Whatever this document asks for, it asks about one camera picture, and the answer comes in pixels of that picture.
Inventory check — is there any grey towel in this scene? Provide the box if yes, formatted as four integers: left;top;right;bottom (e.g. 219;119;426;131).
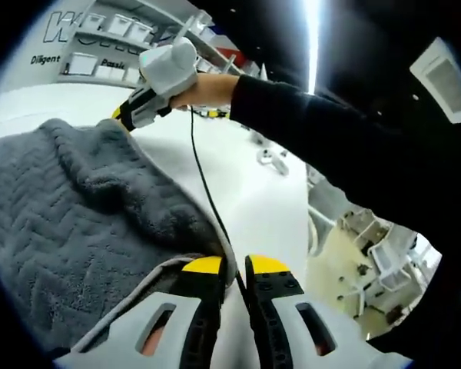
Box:
0;118;240;353

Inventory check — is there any ceiling light strip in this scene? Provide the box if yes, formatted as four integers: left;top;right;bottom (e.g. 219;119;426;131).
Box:
305;0;323;94

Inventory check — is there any black cable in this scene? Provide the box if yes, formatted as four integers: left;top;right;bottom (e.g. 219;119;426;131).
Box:
189;106;251;297

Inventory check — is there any person's right hand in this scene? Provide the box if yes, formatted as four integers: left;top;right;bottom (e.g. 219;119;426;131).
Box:
168;72;241;111

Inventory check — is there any white office chair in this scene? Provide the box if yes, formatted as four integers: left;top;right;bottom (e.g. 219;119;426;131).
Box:
368;236;416;291
337;209;391;247

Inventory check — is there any ceiling air vent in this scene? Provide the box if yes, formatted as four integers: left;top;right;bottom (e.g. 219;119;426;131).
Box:
409;36;461;125

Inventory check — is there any white controller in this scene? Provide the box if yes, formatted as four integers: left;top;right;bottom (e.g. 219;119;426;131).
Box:
256;148;291;177

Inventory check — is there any spare gripper with yellow tips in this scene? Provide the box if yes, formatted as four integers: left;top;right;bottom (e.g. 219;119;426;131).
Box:
197;107;231;120

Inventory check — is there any shelf with white bins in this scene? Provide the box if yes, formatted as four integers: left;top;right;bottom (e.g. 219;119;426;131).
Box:
67;11;224;84

